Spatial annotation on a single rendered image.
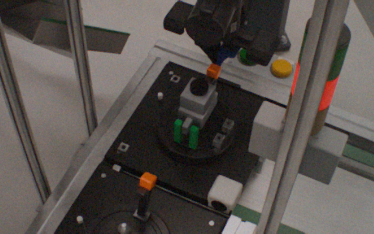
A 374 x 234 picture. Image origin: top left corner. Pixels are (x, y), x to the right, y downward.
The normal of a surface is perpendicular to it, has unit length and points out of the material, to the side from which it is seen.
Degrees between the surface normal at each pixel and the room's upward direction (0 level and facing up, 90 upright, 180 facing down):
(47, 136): 0
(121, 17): 0
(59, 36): 90
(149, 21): 0
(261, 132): 90
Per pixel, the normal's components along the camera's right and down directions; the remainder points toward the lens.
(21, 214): 0.03, -0.60
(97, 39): 0.81, 0.48
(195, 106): -0.44, 0.71
